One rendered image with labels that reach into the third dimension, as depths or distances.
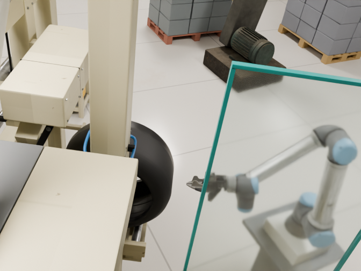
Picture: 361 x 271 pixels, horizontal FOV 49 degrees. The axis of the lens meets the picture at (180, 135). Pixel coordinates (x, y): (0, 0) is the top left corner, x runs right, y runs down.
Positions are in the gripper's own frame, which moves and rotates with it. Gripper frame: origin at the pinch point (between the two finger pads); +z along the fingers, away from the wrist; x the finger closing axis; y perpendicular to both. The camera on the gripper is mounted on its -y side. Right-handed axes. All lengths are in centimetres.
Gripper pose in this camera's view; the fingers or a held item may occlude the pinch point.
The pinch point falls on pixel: (188, 185)
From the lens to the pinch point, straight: 212.1
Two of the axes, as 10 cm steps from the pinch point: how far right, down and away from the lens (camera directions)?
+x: -0.6, 6.2, -7.8
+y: 0.1, -7.8, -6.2
